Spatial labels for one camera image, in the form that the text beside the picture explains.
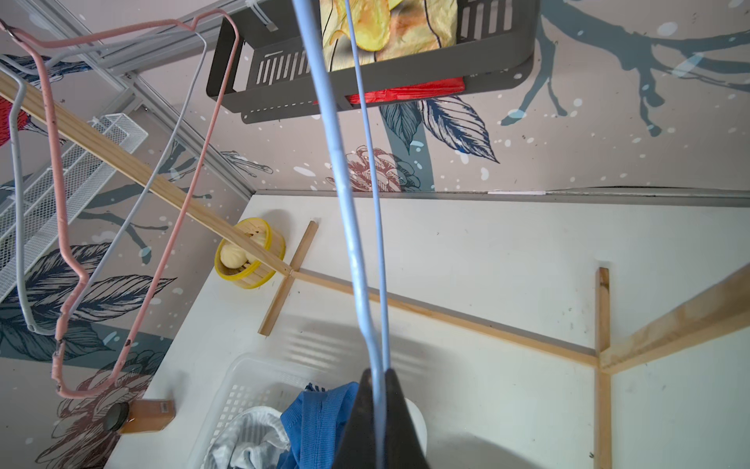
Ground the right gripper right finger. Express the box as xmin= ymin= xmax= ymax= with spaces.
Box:
xmin=385 ymin=369 xmax=430 ymax=469

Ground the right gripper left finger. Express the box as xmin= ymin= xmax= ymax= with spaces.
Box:
xmin=332 ymin=369 xmax=376 ymax=469

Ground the blue tank top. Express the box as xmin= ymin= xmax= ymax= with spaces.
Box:
xmin=277 ymin=382 xmax=359 ymax=469

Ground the striped tank top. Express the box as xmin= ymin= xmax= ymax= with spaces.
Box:
xmin=203 ymin=406 xmax=291 ymax=468

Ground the white wire hanger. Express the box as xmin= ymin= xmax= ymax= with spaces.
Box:
xmin=0 ymin=28 xmax=209 ymax=336

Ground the light blue wire hanger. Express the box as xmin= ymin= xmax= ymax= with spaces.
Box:
xmin=293 ymin=0 xmax=387 ymax=468

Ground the pink wire hanger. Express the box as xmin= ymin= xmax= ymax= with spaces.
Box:
xmin=0 ymin=8 xmax=242 ymax=401

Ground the white perforated basket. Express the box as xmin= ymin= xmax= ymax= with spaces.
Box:
xmin=184 ymin=351 xmax=429 ymax=469

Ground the brown box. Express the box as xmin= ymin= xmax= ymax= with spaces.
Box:
xmin=103 ymin=400 xmax=176 ymax=434

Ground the yellow steamer with buns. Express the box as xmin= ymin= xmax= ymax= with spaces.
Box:
xmin=214 ymin=218 xmax=286 ymax=289

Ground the wooden clothes rack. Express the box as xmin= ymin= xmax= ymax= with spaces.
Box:
xmin=0 ymin=69 xmax=750 ymax=469

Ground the white wire mesh shelf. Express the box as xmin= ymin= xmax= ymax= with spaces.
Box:
xmin=1 ymin=113 xmax=148 ymax=298

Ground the black wall basket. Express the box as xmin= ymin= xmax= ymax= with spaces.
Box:
xmin=206 ymin=1 xmax=540 ymax=124

